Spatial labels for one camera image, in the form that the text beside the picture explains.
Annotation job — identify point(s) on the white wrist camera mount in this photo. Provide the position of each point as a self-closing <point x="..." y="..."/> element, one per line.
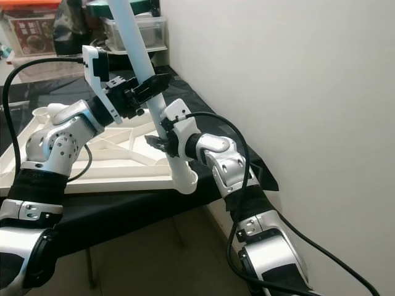
<point x="92" y="68"/>
<point x="176" y="111"/>

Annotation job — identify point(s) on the green round lid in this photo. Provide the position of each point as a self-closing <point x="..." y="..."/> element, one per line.
<point x="99" y="9"/>

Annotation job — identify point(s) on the patterned bench cloth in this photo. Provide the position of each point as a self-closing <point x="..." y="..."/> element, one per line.
<point x="37" y="69"/>

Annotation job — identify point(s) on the clear plastic container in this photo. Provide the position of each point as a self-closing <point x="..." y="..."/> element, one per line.
<point x="154" y="34"/>

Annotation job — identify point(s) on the black tablecloth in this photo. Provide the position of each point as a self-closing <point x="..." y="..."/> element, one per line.
<point x="129" y="209"/>

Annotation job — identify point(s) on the orange lid storage box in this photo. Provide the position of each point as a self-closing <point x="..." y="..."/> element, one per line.
<point x="37" y="37"/>

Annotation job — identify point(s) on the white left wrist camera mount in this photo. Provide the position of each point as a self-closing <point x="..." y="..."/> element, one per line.
<point x="92" y="68"/>

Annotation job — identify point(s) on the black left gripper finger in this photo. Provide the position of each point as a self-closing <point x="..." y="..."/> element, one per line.
<point x="153" y="89"/>

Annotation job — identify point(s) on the white plastic table top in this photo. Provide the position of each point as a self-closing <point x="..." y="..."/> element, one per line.
<point x="129" y="180"/>

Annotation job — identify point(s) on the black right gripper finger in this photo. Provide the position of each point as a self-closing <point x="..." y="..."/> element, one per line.
<point x="157" y="143"/>

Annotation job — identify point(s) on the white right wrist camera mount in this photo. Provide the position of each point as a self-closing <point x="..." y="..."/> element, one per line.
<point x="176" y="111"/>

